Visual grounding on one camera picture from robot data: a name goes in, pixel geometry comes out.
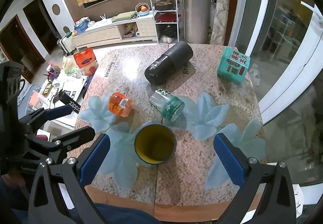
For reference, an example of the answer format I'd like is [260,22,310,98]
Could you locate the blue cup yellow inside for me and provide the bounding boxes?
[134,123,177,165]

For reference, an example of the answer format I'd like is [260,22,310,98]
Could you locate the black zippo box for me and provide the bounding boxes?
[58,90,81,114]

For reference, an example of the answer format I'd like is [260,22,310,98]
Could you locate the orange tissue pack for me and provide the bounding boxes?
[73,47,99,76]

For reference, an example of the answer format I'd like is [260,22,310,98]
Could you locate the orange plastic jar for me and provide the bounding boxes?
[107,92,133,117]

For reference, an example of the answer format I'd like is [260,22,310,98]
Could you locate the white suitcase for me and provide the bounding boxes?
[59,32,76,54]

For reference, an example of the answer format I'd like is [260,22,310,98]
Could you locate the green lidded clear jar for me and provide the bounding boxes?
[149,88,185,122]

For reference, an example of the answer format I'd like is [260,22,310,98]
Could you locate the black cylindrical thermos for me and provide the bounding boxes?
[145,41,193,86]

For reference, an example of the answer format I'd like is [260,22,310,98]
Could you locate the green folded cushion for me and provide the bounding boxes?
[111,11,137,22]

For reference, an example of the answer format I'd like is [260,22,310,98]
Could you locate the white tv cabinet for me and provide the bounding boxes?
[72,13,157,49]

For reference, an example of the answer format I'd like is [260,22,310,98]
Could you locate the white slippers on floor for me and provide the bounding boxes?
[249,63,261,87]

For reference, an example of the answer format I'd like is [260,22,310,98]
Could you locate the teal square tin box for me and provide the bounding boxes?
[217,47,250,84]

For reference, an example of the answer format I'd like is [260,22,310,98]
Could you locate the fruit bowl with oranges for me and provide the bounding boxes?
[135,3,150,16]

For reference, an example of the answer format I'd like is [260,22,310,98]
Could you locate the white metal shelf rack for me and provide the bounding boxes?
[149,0,181,43]

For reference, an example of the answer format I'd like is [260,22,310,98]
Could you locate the grey standing air conditioner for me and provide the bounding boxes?
[184,0,211,44]

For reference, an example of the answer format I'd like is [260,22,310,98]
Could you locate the patterned beige curtain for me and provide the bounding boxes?
[210,0,229,45]

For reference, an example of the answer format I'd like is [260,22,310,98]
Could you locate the white door handle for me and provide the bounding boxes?
[301,1,322,20]

